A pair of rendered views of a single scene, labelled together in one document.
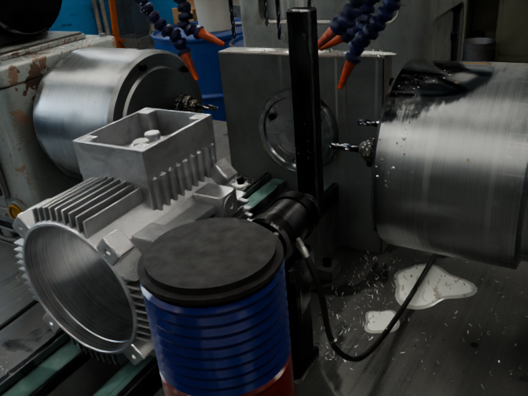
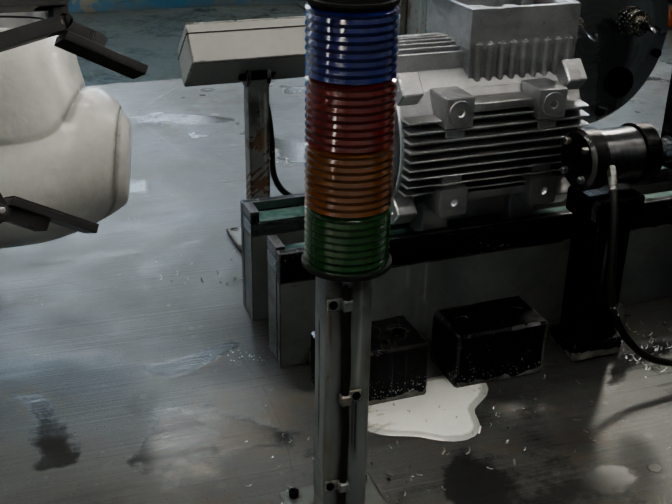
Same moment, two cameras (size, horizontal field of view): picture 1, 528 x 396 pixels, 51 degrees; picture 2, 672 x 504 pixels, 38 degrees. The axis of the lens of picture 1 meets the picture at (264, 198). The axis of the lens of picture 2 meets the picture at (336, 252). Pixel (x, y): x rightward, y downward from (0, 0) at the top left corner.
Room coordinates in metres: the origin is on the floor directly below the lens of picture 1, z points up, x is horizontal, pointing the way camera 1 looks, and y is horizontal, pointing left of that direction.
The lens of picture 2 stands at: (-0.31, -0.34, 1.33)
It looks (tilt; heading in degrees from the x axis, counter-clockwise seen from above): 26 degrees down; 37
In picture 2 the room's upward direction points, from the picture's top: 1 degrees clockwise
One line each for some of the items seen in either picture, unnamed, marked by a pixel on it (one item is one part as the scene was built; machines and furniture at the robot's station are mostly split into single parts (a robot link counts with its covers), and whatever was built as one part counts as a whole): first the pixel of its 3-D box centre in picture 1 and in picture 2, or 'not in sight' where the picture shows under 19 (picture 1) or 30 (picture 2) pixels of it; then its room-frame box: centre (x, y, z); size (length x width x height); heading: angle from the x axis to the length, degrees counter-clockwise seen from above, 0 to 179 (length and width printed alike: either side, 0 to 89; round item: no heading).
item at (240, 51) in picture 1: (313, 142); not in sight; (0.94, -0.10, 0.97); 0.30 x 0.11 x 0.34; 57
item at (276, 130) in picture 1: (295, 132); not in sight; (0.89, -0.06, 1.01); 0.15 x 0.02 x 0.15; 57
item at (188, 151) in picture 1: (150, 156); (499, 31); (0.59, 0.12, 1.11); 0.12 x 0.11 x 0.07; 147
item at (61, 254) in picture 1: (141, 243); (458, 123); (0.56, 0.15, 1.01); 0.20 x 0.19 x 0.19; 147
